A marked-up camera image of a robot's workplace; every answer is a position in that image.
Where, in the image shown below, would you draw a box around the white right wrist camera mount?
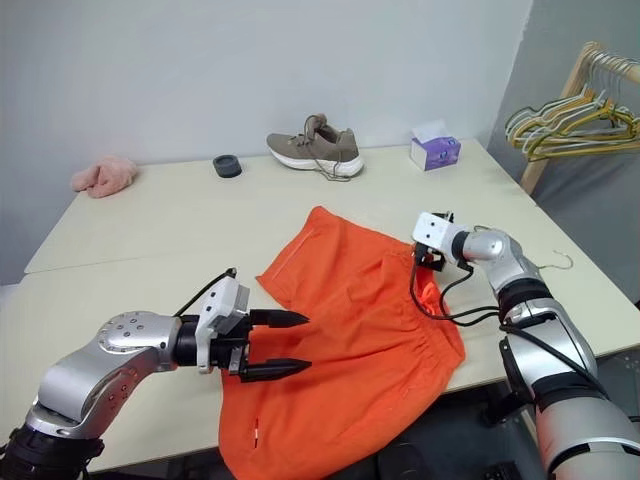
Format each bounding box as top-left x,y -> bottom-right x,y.
410,211 -> 474,265

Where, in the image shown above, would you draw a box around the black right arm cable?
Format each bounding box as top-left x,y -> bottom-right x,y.
408,247 -> 610,397

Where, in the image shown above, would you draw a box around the purple white tissue box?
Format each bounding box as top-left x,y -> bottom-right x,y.
409,119 -> 463,173

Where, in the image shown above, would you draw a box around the pink fluffy towel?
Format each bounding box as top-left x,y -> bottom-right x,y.
70,154 -> 139,200

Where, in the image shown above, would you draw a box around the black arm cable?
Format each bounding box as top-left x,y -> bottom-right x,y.
173,267 -> 239,319
408,247 -> 610,397

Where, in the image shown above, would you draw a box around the wooden clothes rack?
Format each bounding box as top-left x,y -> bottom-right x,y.
519,41 -> 640,194

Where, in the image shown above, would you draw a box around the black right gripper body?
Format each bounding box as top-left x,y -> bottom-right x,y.
413,241 -> 449,274

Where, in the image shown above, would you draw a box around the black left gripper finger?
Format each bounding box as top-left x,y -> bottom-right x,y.
240,357 -> 314,384
248,308 -> 314,332

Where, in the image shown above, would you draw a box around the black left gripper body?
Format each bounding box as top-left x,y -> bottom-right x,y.
209,308 -> 256,384

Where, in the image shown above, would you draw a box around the taupe knit sneaker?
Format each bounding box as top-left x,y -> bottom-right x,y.
265,113 -> 365,184

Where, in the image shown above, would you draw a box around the orange shorts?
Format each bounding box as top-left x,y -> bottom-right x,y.
217,205 -> 468,480

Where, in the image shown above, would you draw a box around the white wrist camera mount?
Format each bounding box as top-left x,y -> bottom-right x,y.
410,211 -> 474,265
194,277 -> 252,375

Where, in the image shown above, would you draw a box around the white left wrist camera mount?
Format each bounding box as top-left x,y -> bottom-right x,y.
194,277 -> 252,375

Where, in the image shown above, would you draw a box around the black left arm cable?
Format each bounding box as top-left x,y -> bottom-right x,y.
173,267 -> 239,319

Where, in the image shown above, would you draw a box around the yellow wire hanger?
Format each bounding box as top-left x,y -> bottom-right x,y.
512,82 -> 640,164

